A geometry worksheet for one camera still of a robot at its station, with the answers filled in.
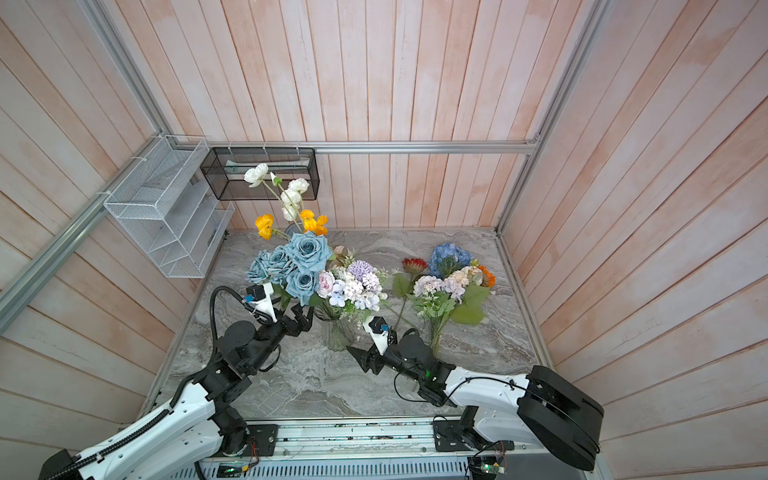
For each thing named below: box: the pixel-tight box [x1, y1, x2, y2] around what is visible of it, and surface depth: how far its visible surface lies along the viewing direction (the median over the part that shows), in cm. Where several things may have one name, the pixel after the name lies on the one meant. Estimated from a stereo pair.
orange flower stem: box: [478, 265, 497, 287], surface depth 100 cm
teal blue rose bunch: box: [245, 230, 333, 307], surface depth 63 cm
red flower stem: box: [392, 257, 429, 330], surface depth 105 cm
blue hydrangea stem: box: [427, 243, 474, 280], surface depth 103 cm
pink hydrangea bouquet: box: [408, 266, 490, 358], surface depth 92 cm
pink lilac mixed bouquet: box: [317, 246, 388, 321], surface depth 67 cm
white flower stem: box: [244, 163, 310, 234], surface depth 72 cm
